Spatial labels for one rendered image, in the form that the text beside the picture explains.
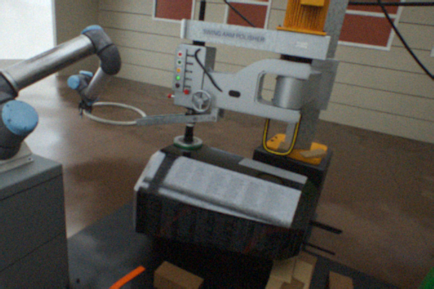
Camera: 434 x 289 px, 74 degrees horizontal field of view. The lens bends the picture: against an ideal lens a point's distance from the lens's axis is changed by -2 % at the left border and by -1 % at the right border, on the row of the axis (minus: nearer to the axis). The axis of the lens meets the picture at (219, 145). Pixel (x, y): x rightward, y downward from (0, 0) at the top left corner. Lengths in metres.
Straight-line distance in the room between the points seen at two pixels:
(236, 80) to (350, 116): 6.25
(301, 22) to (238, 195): 1.08
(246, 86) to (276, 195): 0.71
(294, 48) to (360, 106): 6.22
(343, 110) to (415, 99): 1.54
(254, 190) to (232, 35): 0.97
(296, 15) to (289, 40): 0.15
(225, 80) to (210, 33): 0.31
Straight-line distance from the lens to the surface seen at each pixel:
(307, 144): 2.62
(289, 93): 1.87
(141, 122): 2.30
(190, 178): 1.90
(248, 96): 1.90
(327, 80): 2.46
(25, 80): 1.64
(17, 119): 1.51
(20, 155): 1.76
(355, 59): 7.85
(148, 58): 9.53
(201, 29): 1.97
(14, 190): 1.63
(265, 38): 1.86
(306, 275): 2.16
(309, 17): 1.86
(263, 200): 1.78
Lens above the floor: 1.58
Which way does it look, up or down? 20 degrees down
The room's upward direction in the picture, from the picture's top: 8 degrees clockwise
